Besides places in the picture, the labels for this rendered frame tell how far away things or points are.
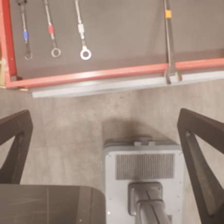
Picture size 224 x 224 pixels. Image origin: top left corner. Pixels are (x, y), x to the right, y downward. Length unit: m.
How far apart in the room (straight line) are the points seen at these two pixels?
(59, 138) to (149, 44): 1.10
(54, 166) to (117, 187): 0.52
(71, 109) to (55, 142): 0.26
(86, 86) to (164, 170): 0.86
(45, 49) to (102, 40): 0.15
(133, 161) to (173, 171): 0.25
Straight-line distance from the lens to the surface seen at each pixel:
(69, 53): 0.55
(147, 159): 1.25
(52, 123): 1.49
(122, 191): 1.30
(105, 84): 0.56
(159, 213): 1.09
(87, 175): 1.55
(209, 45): 0.61
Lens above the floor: 1.43
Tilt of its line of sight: 86 degrees down
